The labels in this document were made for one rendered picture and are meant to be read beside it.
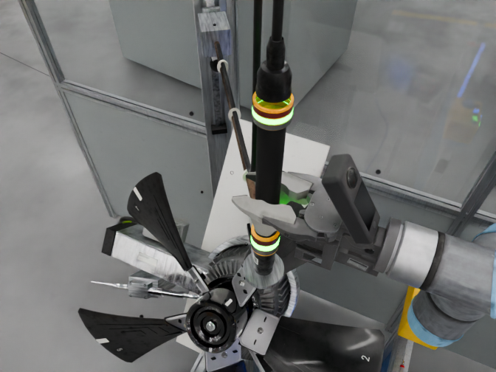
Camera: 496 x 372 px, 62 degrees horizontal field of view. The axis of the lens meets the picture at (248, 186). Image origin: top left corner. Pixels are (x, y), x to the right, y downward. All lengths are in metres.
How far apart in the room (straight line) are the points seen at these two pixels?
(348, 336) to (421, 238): 0.48
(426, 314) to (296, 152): 0.59
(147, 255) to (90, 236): 1.54
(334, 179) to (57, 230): 2.42
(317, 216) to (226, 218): 0.65
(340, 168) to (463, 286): 0.19
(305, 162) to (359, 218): 0.59
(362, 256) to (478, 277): 0.13
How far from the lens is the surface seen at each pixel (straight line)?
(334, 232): 0.52
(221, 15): 1.11
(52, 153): 3.26
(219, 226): 1.17
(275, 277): 0.71
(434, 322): 0.62
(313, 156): 1.07
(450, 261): 0.53
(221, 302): 0.91
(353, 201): 0.49
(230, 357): 1.05
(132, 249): 1.18
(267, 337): 0.97
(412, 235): 0.53
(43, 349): 2.43
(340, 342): 0.97
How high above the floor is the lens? 2.09
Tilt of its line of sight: 50 degrees down
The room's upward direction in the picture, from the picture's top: straight up
